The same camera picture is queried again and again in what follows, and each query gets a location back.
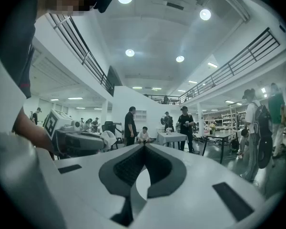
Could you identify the black balcony railing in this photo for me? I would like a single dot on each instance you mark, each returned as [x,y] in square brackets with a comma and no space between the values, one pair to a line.
[95,68]
[231,68]

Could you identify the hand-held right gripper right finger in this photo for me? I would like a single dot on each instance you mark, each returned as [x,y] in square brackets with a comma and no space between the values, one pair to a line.
[179,175]

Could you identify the table with blue-grey cloth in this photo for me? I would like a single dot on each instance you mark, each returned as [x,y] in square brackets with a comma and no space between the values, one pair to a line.
[170,138]

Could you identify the grey table with black legs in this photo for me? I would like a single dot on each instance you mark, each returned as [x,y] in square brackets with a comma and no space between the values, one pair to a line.
[225,133]

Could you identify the white wall shelf cabinet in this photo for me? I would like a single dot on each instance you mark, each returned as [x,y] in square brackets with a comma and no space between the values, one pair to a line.
[140,117]

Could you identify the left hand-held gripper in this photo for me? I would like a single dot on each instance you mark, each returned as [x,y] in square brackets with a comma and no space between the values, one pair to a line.
[50,124]

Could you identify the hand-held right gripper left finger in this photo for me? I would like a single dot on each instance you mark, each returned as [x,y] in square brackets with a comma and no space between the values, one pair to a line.
[105,175]

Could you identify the white dresser with mirror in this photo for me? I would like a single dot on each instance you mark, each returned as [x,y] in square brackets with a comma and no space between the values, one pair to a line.
[161,121]

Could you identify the person's left forearm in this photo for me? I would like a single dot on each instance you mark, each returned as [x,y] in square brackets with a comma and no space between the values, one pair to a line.
[31,130]

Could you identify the white flower bouquet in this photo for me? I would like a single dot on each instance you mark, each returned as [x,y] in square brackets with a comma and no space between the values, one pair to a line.
[168,129]

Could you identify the black head-worn camera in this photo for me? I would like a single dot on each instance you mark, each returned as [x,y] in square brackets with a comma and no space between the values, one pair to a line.
[103,2]

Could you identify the white storage shelving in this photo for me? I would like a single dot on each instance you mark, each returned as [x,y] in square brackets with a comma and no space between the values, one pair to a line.
[225,120]

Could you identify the person's dark shirt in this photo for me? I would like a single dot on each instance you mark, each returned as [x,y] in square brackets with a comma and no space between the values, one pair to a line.
[16,44]

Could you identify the yellow flower bouquet vase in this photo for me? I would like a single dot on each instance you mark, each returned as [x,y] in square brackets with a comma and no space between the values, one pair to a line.
[212,127]

